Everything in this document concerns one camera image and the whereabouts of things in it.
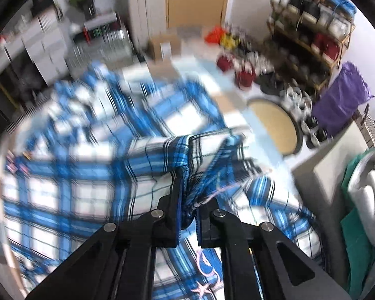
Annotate white drawer desk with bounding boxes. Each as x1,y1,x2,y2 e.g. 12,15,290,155
0,7,69,85

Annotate green folded garment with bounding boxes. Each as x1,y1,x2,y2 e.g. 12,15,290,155
340,149,375,299

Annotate white locker cabinet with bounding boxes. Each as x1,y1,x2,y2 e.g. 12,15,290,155
127,0,167,49

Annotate purple bag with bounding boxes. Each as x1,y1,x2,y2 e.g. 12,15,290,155
312,62,374,136

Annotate blue white plaid shirt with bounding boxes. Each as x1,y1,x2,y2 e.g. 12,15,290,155
0,64,324,299

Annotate stack of white folded clothes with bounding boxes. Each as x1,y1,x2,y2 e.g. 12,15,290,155
347,150,375,299

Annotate checkered brown blue bed cover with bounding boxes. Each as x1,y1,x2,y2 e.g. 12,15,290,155
118,56,285,165

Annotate wooden shoe rack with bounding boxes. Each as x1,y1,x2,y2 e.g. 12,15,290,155
267,0,357,93

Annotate cardboard box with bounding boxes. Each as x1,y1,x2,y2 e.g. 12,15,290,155
147,34,182,61

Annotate silver suitcase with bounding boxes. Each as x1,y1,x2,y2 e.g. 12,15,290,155
65,29,139,72

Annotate grey storage box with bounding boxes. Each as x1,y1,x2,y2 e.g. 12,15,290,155
292,122,368,287

